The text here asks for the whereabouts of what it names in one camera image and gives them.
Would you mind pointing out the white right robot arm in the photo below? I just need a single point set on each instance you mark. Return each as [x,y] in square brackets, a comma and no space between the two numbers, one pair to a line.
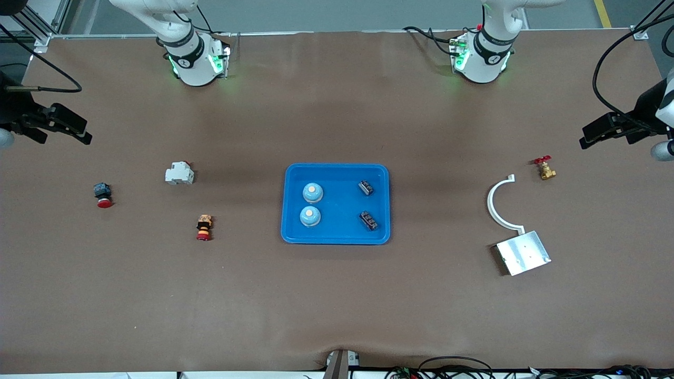
[189,63]

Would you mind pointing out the red mushroom button black block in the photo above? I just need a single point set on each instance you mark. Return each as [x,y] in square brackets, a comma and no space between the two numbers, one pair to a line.
[103,192]

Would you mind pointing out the brown table cover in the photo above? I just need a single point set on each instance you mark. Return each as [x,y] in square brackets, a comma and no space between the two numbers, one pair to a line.
[337,305]

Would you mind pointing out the blue call bell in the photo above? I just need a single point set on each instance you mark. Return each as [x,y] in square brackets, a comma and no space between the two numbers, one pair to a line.
[310,216]
[313,192]

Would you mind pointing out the aluminium frame corner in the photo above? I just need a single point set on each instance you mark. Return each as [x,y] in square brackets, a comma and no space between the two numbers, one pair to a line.
[42,39]
[640,34]

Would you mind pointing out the red orange stacked push button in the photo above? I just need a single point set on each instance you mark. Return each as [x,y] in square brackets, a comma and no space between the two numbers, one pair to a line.
[204,226]

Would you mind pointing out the white curved plastic clamp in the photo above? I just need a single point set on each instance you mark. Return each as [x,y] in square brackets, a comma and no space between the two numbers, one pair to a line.
[489,205]

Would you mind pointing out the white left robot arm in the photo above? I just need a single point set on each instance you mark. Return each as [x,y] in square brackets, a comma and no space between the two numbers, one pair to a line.
[487,58]

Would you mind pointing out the blue plastic tray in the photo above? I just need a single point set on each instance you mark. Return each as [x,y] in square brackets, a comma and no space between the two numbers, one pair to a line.
[342,231]

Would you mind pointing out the dark brown electrolytic capacitor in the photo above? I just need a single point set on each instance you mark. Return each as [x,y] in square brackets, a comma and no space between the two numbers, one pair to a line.
[368,220]

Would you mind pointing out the grey metal table bracket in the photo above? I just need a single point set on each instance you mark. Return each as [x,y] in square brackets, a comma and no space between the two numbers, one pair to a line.
[337,368]

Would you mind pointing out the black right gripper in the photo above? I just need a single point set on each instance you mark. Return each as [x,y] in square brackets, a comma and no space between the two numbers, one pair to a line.
[11,109]

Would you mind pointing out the white circuit breaker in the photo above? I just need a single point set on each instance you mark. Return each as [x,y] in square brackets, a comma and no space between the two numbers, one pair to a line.
[179,173]

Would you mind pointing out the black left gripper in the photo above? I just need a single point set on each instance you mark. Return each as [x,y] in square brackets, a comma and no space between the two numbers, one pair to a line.
[644,109]

